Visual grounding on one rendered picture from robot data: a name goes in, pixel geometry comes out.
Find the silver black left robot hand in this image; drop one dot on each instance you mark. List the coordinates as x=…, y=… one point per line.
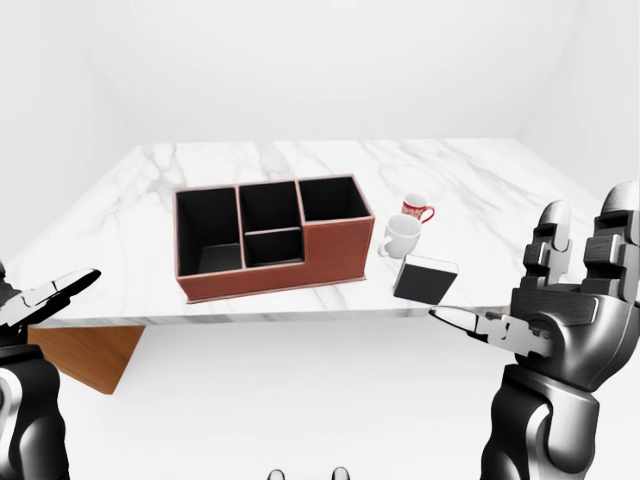
x=37, y=299

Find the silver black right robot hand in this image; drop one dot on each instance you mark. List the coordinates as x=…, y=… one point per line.
x=575, y=320

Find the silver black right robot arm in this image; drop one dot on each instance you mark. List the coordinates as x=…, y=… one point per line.
x=542, y=430

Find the black book with white pages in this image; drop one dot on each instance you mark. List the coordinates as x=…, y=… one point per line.
x=424, y=280

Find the red-brown desk caddy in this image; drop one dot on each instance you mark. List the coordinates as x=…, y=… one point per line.
x=272, y=237

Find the brown wooden table support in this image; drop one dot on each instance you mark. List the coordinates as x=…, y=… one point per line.
x=87, y=355

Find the plain white mug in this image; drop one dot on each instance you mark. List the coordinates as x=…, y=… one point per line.
x=400, y=238

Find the red and white printed mug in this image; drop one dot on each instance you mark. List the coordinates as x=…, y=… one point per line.
x=416, y=208

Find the small dark rounded shape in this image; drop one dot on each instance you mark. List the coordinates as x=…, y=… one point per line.
x=276, y=474
x=340, y=473

